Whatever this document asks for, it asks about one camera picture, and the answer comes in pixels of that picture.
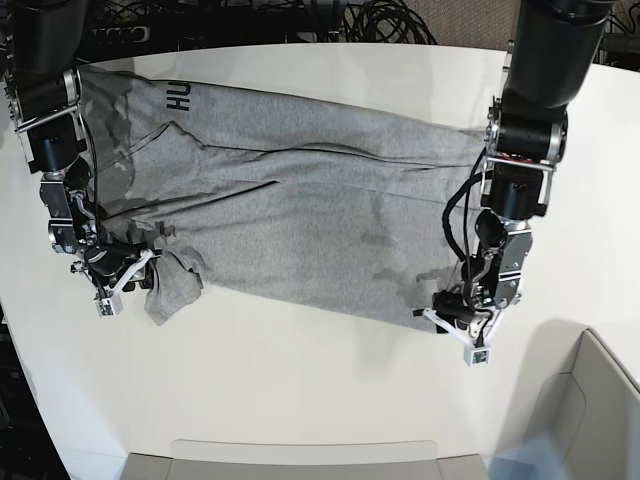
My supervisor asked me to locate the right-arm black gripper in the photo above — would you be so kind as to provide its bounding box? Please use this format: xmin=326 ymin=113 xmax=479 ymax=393
xmin=82 ymin=241 xmax=148 ymax=290

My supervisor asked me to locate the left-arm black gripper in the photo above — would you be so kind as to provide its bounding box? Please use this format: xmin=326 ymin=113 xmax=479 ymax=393
xmin=432 ymin=291 xmax=474 ymax=330

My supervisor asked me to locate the grey T-shirt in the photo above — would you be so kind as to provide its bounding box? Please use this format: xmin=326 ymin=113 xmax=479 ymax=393
xmin=81 ymin=66 xmax=483 ymax=331

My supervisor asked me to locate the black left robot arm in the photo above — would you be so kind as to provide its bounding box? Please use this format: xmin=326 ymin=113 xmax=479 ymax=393
xmin=433 ymin=1 xmax=613 ymax=333

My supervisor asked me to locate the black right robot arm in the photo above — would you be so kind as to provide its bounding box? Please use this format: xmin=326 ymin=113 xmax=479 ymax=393
xmin=1 ymin=1 xmax=154 ymax=300

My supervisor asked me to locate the beige box at right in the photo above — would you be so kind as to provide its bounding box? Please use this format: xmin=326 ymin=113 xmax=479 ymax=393
xmin=524 ymin=330 xmax=639 ymax=479

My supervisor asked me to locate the beige box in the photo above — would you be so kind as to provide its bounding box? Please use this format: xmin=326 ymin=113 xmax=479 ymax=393
xmin=524 ymin=330 xmax=639 ymax=479
xmin=121 ymin=439 xmax=489 ymax=479

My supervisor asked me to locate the blue translucent bag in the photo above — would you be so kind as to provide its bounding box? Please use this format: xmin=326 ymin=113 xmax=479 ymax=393
xmin=487 ymin=434 xmax=570 ymax=480

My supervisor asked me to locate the beige box at front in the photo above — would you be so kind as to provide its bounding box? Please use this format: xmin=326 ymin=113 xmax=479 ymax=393
xmin=121 ymin=439 xmax=489 ymax=479

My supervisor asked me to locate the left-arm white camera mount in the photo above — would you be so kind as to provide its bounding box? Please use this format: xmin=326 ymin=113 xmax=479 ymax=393
xmin=412 ymin=307 xmax=503 ymax=367

